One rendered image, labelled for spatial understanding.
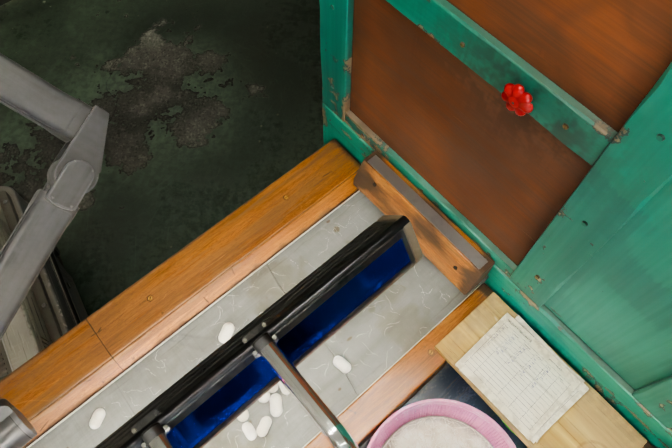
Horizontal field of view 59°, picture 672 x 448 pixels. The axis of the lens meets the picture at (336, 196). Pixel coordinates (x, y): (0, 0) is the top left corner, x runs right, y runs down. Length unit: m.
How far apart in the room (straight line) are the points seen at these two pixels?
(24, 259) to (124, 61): 1.67
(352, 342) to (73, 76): 1.75
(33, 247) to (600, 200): 0.73
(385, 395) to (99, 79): 1.79
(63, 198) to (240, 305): 0.40
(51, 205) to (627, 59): 0.73
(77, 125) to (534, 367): 0.81
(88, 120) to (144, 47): 1.63
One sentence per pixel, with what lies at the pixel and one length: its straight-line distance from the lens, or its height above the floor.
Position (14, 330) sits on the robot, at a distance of 1.55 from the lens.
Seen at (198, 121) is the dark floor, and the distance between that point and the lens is 2.25.
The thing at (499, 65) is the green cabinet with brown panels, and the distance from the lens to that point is 0.74.
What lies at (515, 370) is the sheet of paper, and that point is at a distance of 1.08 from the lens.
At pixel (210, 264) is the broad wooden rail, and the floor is 0.76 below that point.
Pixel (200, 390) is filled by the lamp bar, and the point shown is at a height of 1.11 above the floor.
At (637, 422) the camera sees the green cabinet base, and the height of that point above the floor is 0.78.
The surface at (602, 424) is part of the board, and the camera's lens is 1.12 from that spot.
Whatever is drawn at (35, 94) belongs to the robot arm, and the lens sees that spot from 0.92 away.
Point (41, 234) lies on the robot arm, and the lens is 0.91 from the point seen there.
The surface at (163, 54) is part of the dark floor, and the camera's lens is 2.48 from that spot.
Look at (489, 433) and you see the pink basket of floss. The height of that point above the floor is 0.74.
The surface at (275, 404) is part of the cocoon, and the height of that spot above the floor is 0.76.
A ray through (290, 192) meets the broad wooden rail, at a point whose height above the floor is 0.76.
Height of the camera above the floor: 1.80
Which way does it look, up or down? 62 degrees down
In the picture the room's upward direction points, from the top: straight up
